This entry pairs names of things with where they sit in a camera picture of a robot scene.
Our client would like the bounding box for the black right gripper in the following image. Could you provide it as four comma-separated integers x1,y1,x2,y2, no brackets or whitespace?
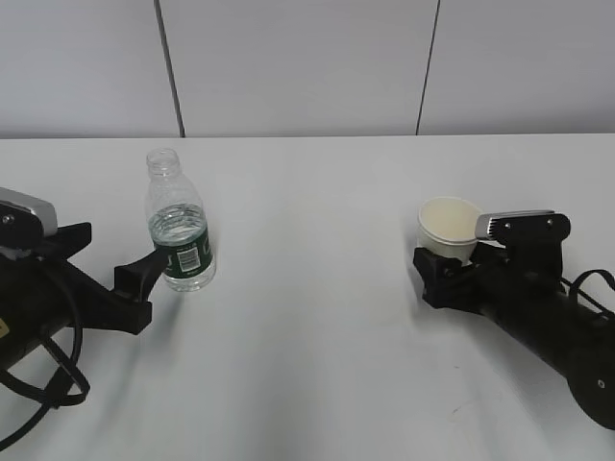
413,242,562,320

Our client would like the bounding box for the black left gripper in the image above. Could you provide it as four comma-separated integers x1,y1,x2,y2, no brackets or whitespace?
1,222,167,346

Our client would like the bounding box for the white paper cup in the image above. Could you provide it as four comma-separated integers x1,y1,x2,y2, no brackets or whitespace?
417,197,482,265

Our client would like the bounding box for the clear plastic water bottle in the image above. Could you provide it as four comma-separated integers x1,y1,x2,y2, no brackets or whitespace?
145,148,216,292

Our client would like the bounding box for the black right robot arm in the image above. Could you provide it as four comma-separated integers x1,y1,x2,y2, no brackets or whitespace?
412,243,614,429

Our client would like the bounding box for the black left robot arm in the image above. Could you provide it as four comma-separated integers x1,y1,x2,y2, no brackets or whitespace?
1,223,168,369

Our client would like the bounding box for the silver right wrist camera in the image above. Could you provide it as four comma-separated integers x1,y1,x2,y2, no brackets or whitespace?
475,210,571,279

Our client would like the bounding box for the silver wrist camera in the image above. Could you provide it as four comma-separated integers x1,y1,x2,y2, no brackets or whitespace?
475,210,571,279
1,187,58,260

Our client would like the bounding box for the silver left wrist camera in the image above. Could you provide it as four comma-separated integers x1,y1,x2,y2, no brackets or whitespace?
1,187,58,260

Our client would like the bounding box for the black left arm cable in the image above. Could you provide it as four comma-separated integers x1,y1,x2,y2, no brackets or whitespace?
0,258,91,446

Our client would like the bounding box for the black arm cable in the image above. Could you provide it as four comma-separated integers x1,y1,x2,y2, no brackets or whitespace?
0,258,91,446
559,270,615,318

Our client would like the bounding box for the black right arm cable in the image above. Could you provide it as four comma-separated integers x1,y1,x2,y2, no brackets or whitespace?
559,270,615,318

